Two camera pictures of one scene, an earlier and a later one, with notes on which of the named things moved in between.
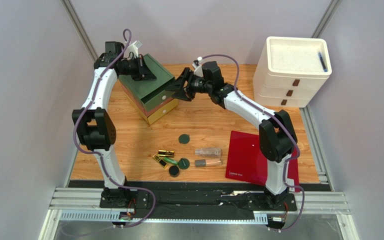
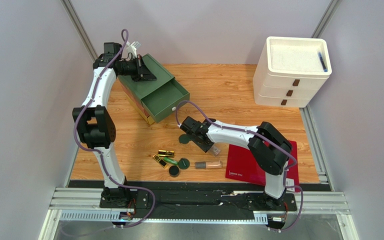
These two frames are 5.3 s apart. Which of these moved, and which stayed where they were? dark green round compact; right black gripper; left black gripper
Moved: right black gripper
Stayed: dark green round compact; left black gripper
